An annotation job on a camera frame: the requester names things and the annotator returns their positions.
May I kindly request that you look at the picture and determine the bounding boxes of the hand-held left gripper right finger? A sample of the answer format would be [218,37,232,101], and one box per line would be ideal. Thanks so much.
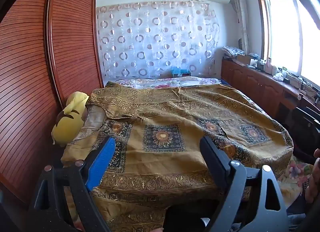
[199,136,289,232]

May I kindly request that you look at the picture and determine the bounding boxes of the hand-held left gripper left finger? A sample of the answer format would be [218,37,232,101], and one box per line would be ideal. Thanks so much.
[27,136,117,232]

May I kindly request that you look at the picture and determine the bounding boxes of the gold patterned garment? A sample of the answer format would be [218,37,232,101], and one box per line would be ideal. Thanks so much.
[61,81,294,232]

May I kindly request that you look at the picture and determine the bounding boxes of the person's right hand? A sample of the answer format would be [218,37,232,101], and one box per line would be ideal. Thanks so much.
[304,148,320,204]

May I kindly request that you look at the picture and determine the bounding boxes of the yellow plush toy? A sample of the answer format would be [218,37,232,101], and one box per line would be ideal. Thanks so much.
[51,91,90,147]

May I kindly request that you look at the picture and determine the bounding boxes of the long wooden cabinet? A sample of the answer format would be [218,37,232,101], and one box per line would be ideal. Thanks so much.
[221,57,320,122]

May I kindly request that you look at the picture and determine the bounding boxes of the blue tissue box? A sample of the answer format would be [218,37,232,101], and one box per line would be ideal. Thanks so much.
[171,66,191,77]

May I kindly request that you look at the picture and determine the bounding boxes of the black chair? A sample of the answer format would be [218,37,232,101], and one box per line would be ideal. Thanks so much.
[291,94,320,152]

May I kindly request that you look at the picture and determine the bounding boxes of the cardboard box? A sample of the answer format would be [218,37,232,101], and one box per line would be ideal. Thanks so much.
[236,54,252,65]

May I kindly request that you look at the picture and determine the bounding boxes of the white plastic bottle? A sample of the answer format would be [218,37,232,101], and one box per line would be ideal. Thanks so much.
[264,57,273,74]

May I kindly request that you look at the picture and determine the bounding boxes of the stack of folded cloths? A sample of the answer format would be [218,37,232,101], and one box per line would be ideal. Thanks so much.
[222,46,245,59]

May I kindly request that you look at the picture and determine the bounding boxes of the sheer circle-patterned curtain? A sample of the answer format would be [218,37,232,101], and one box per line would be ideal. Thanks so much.
[96,1,220,79]

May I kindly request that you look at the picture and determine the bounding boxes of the wooden louvred wardrobe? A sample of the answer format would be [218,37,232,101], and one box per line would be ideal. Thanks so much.
[0,0,104,205]

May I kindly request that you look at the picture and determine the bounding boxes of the wooden framed window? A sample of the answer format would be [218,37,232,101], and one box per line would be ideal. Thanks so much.
[255,0,320,105]

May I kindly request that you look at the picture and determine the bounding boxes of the white tied window curtain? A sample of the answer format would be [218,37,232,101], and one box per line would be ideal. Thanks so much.
[231,0,250,55]

